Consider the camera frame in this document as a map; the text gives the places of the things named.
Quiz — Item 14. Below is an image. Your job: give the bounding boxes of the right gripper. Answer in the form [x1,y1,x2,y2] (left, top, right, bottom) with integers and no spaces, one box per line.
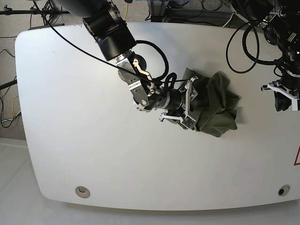
[135,88,186,112]

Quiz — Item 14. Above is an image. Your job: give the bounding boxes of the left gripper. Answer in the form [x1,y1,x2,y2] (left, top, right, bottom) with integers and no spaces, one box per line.
[274,58,300,112]

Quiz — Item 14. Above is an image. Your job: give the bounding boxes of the olive green T-shirt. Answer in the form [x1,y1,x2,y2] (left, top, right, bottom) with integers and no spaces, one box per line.
[167,67,241,139]

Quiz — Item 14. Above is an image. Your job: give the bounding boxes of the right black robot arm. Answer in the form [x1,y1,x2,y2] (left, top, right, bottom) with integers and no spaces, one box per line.
[57,0,184,111]

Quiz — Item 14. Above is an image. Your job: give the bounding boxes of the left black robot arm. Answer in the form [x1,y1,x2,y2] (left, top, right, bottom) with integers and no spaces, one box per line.
[229,0,300,112]

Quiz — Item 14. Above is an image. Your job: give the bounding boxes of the right table grommet hole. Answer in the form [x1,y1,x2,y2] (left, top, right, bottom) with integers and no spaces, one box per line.
[278,185,290,196]

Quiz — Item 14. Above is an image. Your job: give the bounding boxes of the table grommet hole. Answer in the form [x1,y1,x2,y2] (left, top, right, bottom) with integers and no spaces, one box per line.
[75,186,90,199]
[278,185,290,196]

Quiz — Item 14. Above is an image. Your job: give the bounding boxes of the left table grommet hole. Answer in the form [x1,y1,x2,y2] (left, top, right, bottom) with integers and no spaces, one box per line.
[75,186,90,199]

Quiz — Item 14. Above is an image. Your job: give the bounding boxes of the black tripod stand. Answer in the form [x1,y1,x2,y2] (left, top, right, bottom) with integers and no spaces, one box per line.
[0,1,70,28]

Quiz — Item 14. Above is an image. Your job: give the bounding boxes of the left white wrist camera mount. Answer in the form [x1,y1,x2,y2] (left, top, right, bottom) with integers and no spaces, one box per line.
[261,80,300,111]

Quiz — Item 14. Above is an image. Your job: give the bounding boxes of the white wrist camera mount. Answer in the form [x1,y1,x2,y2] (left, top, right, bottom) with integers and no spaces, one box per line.
[261,80,300,111]
[159,76,198,129]

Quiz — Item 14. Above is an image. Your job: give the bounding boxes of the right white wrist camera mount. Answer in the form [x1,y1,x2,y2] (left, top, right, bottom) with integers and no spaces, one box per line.
[159,76,198,129]

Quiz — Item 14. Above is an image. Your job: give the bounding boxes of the grey metal frame base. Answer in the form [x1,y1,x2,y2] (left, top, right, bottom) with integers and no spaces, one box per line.
[145,0,233,27]

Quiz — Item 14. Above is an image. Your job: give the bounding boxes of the white cable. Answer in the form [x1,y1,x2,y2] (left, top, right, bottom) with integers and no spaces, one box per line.
[221,11,235,28]

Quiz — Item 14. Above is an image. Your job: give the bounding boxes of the black floor cables left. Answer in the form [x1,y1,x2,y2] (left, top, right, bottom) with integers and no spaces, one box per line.
[0,48,22,128]

